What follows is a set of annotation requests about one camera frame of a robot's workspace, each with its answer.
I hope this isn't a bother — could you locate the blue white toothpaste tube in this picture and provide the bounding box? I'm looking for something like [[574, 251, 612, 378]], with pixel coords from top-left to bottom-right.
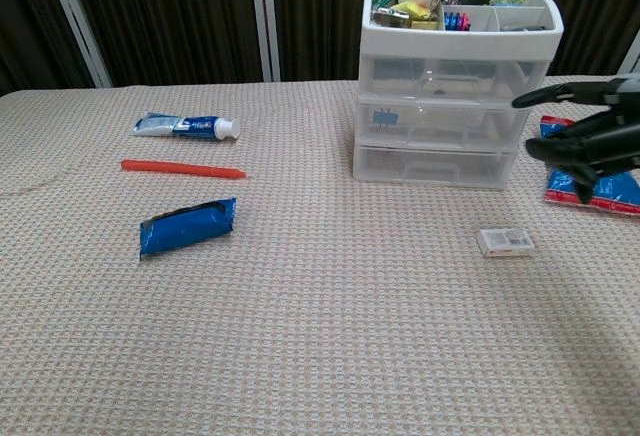
[[130, 112, 242, 142]]

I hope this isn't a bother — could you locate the yellow wrapped block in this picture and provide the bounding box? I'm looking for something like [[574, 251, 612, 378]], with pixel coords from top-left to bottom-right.
[[389, 0, 434, 22]]

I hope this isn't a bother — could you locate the blue foil snack packet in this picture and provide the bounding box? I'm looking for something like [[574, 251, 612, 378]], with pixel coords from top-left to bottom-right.
[[138, 197, 238, 261]]

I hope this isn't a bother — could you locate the clear drawer with blue clip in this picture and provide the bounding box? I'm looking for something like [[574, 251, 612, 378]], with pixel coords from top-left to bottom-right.
[[356, 98, 532, 151]]

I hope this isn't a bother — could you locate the beige woven tablecloth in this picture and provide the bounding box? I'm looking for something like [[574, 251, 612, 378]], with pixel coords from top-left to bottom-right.
[[0, 75, 640, 436]]

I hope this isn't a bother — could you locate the small white tag item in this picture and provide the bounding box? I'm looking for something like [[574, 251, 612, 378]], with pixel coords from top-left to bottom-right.
[[475, 227, 535, 259]]

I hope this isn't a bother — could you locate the shiny metallic packet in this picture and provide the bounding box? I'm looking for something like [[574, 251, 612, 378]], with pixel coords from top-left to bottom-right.
[[372, 8, 411, 28]]

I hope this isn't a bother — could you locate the blue red snack bag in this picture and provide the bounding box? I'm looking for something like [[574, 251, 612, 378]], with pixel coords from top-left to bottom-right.
[[538, 114, 640, 216]]

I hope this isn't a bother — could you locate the stack of coloured clips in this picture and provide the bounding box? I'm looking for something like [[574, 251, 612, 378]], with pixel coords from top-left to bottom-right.
[[443, 10, 471, 32]]

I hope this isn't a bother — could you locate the white partition frame post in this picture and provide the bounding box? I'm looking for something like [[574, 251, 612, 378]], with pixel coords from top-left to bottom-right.
[[617, 30, 640, 77], [39, 0, 114, 88], [248, 0, 281, 82]]

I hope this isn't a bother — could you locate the blue binder clip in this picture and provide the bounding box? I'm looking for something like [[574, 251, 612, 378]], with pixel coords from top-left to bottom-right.
[[373, 108, 400, 130]]

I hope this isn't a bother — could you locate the white plastic drawer organizer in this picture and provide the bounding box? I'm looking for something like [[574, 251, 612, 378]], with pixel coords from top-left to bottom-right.
[[352, 0, 565, 192]]

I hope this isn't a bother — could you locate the black grey right robot hand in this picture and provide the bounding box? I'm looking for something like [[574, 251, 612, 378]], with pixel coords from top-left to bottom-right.
[[511, 74, 640, 205]]

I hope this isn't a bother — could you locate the red plastic stick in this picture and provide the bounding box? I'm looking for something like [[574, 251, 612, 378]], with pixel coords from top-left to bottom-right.
[[120, 158, 248, 181]]

